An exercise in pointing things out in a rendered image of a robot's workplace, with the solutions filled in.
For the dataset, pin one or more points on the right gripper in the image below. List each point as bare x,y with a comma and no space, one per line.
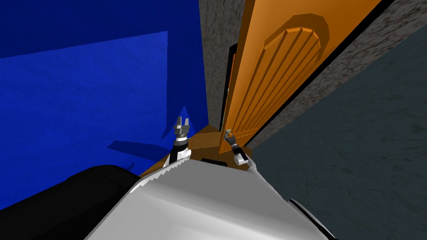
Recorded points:
231,139

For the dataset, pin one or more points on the orange panelled door leaf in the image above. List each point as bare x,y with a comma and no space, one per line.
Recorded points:
267,83

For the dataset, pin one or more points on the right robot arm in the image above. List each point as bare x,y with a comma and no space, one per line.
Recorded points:
241,156

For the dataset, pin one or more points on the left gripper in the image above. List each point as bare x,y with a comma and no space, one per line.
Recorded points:
181,129

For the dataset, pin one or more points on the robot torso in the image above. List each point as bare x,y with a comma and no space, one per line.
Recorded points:
206,203

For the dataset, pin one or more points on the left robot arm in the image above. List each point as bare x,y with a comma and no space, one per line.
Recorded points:
60,206

